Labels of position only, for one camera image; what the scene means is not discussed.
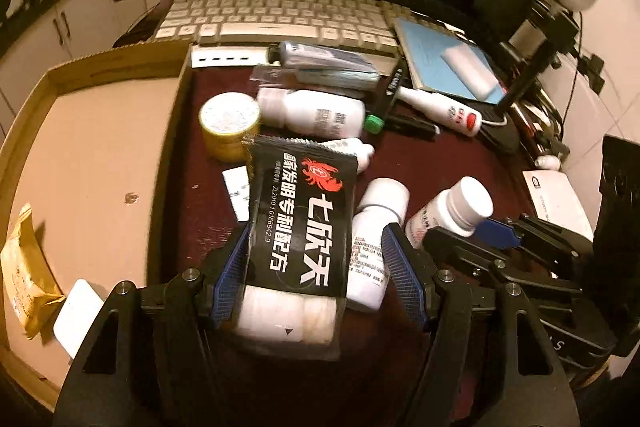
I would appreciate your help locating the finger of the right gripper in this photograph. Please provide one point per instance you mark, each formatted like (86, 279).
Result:
(497, 234)

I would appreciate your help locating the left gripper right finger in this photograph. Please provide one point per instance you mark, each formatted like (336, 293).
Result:
(412, 276)

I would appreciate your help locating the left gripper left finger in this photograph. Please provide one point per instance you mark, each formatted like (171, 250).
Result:
(223, 270)

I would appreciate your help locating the white pill bottle smooth cap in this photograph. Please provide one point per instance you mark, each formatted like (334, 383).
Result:
(459, 209)

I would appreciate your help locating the white pill bottle ribbed cap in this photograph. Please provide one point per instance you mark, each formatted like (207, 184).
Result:
(385, 201)

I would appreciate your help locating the white spray bottle red label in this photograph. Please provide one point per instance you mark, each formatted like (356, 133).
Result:
(443, 110)

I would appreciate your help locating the black snack packet red crab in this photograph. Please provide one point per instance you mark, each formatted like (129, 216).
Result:
(293, 293)

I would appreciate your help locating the black marker green cap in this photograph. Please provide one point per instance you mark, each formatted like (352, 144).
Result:
(385, 96)

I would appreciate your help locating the large white bottle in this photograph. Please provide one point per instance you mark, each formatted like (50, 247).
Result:
(313, 113)

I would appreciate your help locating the teal white tissue pack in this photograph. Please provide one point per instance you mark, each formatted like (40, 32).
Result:
(325, 66)

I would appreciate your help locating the clear plastic blister pack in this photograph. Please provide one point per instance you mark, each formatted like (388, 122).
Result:
(270, 76)

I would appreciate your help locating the white booklet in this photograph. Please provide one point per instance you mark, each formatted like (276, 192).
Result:
(555, 201)

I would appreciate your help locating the small white dropper bottle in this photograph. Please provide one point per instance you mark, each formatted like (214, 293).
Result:
(353, 147)

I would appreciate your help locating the white card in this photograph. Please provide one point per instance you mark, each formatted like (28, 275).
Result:
(79, 310)

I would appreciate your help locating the blue notebook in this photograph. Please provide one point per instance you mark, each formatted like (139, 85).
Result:
(442, 62)

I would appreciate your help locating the cardboard tray box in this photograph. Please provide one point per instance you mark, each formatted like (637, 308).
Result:
(89, 152)

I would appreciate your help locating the yellow paper packet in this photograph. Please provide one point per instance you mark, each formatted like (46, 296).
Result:
(30, 285)

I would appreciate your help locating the white keyboard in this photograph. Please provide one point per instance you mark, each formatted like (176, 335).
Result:
(367, 25)

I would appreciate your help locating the white kitchen cabinets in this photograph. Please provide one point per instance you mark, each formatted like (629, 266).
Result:
(71, 29)

